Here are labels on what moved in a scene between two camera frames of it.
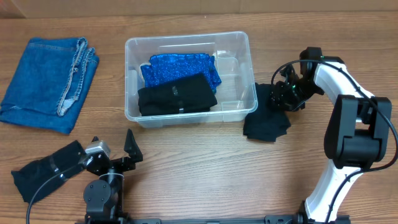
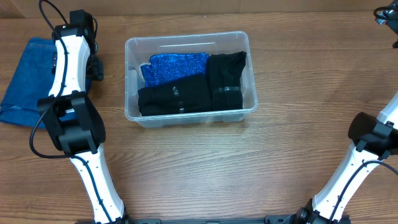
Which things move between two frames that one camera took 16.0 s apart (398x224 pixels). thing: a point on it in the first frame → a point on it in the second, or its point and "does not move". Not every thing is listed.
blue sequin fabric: (165, 68) does not move
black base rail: (299, 219) does not move
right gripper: (282, 94) → (392, 16)
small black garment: (265, 123) → (224, 71)
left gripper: (115, 163) → (97, 70)
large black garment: (191, 94) does not move
